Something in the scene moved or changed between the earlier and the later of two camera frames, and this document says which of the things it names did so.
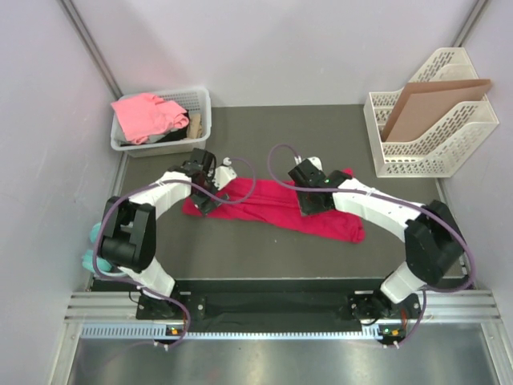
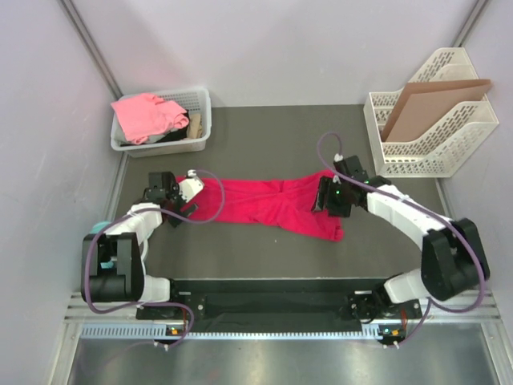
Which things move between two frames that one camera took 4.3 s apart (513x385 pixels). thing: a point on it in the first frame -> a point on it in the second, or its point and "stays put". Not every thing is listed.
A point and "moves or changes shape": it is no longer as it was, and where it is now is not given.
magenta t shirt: [278, 204] moves or changes shape
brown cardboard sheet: [422, 104] stays put
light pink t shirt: [144, 115] stays put
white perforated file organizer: [447, 147] stays put
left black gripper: [204, 204] -> [182, 203]
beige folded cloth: [195, 129] stays put
